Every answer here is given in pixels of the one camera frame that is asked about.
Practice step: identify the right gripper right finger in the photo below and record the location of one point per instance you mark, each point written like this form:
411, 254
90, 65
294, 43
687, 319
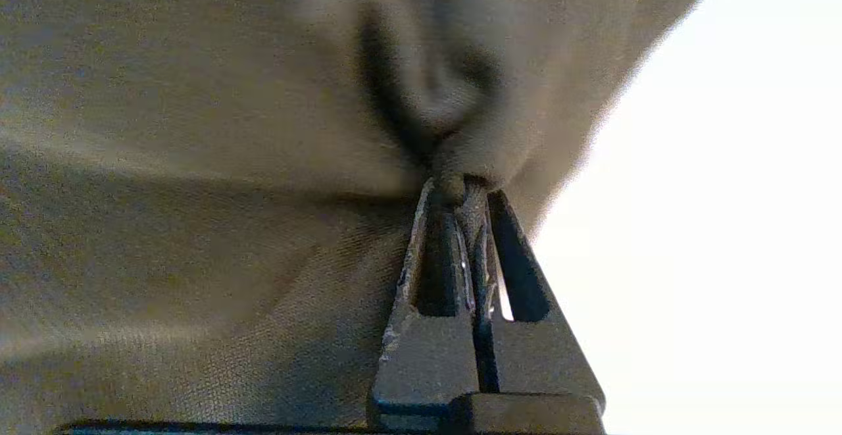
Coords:
536, 362

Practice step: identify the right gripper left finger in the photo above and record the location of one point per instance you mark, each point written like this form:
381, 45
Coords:
427, 362

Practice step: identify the black hooded sweatshirt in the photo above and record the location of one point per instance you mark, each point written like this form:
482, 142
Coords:
197, 158

